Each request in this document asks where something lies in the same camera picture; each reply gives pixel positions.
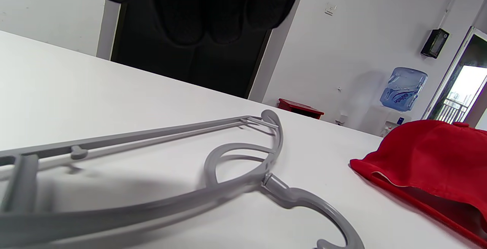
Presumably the person's left hand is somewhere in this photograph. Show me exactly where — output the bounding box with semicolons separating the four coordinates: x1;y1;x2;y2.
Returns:
76;0;369;46

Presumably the red baseball cap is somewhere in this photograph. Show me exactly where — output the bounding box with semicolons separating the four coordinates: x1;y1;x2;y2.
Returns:
349;119;487;247

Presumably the gray plastic hanger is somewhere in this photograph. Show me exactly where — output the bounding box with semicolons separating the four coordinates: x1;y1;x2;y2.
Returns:
0;109;366;249

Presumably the black double door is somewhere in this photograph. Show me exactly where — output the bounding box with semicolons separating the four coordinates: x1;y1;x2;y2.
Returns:
110;2;272;99

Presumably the red fire extinguisher cabinet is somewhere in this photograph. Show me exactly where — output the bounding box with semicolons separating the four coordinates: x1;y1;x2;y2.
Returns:
277;98;325;120

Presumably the white water dispenser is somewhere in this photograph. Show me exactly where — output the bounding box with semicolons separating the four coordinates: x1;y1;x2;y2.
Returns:
375;105;413;137

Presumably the blue water bottle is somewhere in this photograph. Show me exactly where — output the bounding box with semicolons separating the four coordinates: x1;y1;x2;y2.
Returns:
379;67;428;113

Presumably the black wall box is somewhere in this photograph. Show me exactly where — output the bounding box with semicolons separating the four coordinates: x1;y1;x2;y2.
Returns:
420;28;450;59

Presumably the white wall conduit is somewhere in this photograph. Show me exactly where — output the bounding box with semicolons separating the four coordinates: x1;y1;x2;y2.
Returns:
438;0;467;29

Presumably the glass door with metal frame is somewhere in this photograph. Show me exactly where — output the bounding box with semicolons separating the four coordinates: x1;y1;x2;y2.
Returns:
420;26;487;131

